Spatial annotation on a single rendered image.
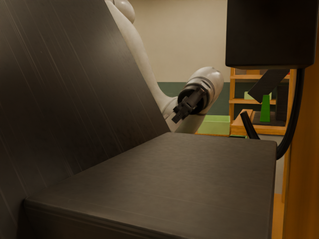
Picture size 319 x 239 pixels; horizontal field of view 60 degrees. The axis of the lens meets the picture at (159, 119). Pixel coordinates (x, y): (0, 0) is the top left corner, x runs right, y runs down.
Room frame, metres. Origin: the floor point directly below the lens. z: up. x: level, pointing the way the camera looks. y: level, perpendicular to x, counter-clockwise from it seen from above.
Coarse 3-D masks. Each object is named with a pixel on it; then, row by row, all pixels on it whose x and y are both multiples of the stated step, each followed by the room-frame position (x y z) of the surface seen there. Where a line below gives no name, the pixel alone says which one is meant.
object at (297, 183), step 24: (312, 72) 0.55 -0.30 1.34; (288, 96) 1.03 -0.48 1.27; (312, 96) 0.55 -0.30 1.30; (288, 120) 0.96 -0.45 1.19; (312, 120) 0.55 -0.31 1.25; (312, 144) 0.54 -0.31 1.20; (288, 168) 0.60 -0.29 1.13; (312, 168) 0.54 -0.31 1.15; (288, 192) 0.56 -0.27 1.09; (312, 192) 0.54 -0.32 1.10; (288, 216) 0.56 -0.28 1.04; (312, 216) 0.54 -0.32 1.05
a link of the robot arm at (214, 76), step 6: (198, 72) 0.84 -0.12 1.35; (204, 72) 0.83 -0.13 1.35; (210, 72) 0.84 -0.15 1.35; (216, 72) 0.86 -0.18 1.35; (210, 78) 0.81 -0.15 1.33; (216, 78) 0.83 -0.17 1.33; (222, 78) 0.87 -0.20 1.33; (216, 84) 0.82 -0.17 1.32; (222, 84) 0.86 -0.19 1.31; (216, 90) 0.81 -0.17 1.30; (216, 96) 0.83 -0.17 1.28; (198, 114) 0.86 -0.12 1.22; (204, 114) 0.88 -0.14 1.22
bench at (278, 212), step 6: (276, 198) 1.00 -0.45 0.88; (276, 204) 0.95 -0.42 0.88; (282, 204) 0.95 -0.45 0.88; (276, 210) 0.90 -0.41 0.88; (282, 210) 0.90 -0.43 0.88; (276, 216) 0.86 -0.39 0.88; (282, 216) 0.86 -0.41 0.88; (276, 222) 0.82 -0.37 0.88; (282, 222) 0.82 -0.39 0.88; (276, 228) 0.79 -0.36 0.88; (282, 228) 0.79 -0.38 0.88; (276, 234) 0.75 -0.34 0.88
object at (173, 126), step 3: (171, 114) 0.60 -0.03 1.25; (174, 114) 0.60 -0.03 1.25; (168, 117) 0.58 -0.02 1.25; (171, 117) 0.59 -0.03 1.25; (168, 120) 0.57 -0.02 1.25; (171, 120) 0.58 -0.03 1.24; (180, 120) 0.60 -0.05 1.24; (168, 123) 0.56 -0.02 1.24; (171, 123) 0.57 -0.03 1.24; (174, 123) 0.58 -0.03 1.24; (177, 123) 0.58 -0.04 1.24; (180, 123) 0.59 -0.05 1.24; (171, 126) 0.56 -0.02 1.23; (174, 126) 0.57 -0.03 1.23; (177, 126) 0.58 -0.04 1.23; (171, 129) 0.55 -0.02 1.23; (174, 129) 0.56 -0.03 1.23
